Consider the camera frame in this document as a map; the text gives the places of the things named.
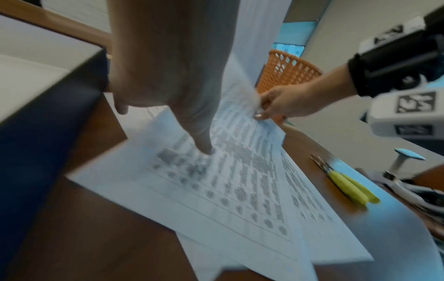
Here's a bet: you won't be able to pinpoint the black white wrist camera rig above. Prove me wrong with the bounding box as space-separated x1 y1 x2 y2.
348 0 444 138

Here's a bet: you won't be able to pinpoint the orange plastic mesh basket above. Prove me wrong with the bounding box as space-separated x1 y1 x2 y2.
256 49 324 125

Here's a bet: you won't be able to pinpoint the printed text paper sheet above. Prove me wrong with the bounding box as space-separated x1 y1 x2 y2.
277 146 375 262

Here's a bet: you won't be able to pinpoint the person's right hand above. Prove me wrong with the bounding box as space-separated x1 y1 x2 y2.
254 78 328 123

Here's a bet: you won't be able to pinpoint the white punch with blue knob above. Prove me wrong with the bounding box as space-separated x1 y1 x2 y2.
381 148 444 212

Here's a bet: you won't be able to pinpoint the dark blue box white lid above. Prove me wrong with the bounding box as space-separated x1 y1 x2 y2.
0 13 109 276

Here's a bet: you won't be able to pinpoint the yellow-handled scissors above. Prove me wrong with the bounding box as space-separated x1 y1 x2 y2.
309 153 382 205

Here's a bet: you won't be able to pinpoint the person's right forearm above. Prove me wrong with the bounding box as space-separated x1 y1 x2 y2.
322 63 358 108

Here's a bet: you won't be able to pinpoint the light blue window pane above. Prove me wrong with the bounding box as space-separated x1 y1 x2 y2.
273 20 319 59

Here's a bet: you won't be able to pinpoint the printed table paper sheet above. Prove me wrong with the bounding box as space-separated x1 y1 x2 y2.
66 0 315 281

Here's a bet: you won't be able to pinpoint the plain white paper sheet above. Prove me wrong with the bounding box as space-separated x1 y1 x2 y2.
176 232 252 281

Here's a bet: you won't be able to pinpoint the person's left hand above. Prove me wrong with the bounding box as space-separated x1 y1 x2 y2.
105 0 243 156

